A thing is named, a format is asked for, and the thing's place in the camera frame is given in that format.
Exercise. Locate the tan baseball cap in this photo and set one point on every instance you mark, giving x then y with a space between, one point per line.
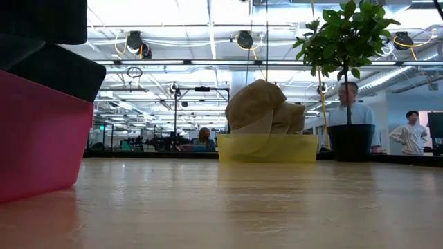
292 117
254 103

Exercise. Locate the black baseball cap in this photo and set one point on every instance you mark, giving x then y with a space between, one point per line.
62 72

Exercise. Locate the person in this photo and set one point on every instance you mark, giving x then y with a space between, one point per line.
410 136
204 138
363 114

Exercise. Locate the yellow plastic bin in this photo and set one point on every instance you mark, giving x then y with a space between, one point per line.
268 148

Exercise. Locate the black plant pot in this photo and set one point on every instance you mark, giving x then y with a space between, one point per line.
351 141

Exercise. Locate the green leafy plant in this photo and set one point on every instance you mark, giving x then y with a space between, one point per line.
346 34

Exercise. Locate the red plastic bin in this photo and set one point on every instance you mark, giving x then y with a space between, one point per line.
38 138

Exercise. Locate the dark monitor screen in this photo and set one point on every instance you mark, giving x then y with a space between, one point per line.
435 124

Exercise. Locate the black background rig frame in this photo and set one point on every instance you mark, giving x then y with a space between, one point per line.
202 89

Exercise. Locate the black aluminium table frame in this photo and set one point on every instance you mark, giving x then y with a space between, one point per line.
155 155

